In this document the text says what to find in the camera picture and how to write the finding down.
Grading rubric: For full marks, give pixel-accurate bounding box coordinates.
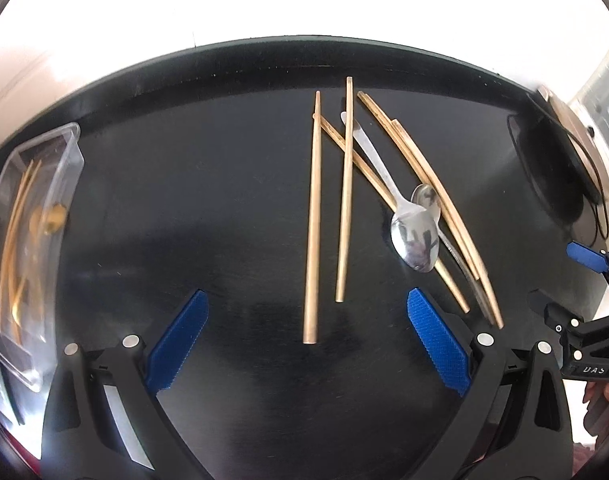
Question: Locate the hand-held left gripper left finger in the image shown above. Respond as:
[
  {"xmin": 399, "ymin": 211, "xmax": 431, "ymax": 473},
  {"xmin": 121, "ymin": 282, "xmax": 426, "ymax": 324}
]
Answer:
[{"xmin": 42, "ymin": 289, "xmax": 210, "ymax": 480}]

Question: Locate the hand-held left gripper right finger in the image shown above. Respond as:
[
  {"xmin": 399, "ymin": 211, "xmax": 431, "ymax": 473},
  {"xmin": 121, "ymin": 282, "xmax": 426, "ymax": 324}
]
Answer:
[{"xmin": 407, "ymin": 287, "xmax": 575, "ymax": 480}]

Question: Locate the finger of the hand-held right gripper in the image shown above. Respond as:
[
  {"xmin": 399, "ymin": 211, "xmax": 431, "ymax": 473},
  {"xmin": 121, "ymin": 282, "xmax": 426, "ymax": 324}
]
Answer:
[
  {"xmin": 565, "ymin": 241, "xmax": 609, "ymax": 281},
  {"xmin": 527, "ymin": 288, "xmax": 586, "ymax": 335}
]

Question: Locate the silver metal spoon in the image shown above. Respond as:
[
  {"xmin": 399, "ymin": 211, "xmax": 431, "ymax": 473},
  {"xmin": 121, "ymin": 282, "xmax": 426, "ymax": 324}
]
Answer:
[
  {"xmin": 339, "ymin": 110, "xmax": 443, "ymax": 274},
  {"xmin": 412, "ymin": 183, "xmax": 496, "ymax": 326}
]

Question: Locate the clear plastic container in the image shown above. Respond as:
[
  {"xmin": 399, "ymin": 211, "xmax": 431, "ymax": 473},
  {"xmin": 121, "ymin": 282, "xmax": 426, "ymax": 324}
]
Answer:
[{"xmin": 0, "ymin": 122, "xmax": 84, "ymax": 393}]

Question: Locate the person's right hand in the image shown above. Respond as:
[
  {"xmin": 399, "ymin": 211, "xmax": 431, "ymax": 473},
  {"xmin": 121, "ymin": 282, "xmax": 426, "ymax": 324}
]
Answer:
[{"xmin": 581, "ymin": 377, "xmax": 609, "ymax": 443}]

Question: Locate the tan round board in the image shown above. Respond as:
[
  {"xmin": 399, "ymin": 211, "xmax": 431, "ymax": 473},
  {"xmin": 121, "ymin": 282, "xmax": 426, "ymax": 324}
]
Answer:
[{"xmin": 537, "ymin": 86, "xmax": 605, "ymax": 196}]

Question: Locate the black cable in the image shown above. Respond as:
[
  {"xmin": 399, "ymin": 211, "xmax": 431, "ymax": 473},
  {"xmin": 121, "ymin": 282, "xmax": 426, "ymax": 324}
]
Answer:
[{"xmin": 549, "ymin": 105, "xmax": 609, "ymax": 241}]

